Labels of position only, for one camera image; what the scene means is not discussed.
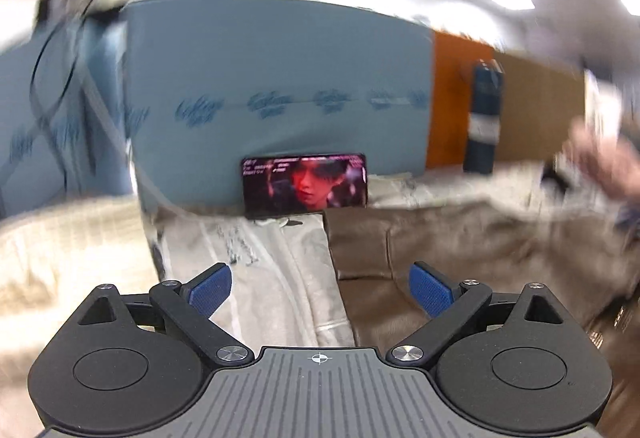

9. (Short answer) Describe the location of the white printed cloth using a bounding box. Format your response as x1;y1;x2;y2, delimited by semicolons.
145;210;357;349

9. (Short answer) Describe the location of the large blue padded panel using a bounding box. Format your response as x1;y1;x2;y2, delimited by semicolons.
122;0;434;215

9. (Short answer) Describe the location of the orange panel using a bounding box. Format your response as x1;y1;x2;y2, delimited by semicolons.
426;30;497;171

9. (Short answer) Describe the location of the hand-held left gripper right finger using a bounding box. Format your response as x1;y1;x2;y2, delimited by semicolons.
389;261;566;365

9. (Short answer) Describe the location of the black cable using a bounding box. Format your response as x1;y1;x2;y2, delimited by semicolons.
29;0;151;179

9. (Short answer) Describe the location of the blue padded side panel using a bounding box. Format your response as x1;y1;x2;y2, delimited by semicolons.
0;15;132;221

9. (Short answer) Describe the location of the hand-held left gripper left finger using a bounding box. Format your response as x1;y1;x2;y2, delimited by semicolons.
78;262;254;365

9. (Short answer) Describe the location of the cream blanket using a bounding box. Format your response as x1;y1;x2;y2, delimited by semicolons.
0;195;166;369

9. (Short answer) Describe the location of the grey strap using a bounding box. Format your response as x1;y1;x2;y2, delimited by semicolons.
75;18;201;219

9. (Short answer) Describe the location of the brown garment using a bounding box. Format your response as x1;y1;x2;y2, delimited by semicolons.
324;198;640;349

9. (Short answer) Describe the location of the person's right hand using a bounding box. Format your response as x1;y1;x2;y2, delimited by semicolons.
562;117;640;201

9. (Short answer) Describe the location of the dark blue cylinder bag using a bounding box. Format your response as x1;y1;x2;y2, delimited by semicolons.
462;58;507;177

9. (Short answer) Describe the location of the black smartphone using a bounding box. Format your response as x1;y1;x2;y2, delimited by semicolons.
241;153;370;220

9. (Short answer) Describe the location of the white blurred object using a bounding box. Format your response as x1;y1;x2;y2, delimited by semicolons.
584;70;623;141

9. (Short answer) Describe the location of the brown board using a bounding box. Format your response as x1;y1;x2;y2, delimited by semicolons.
492;48;590;167

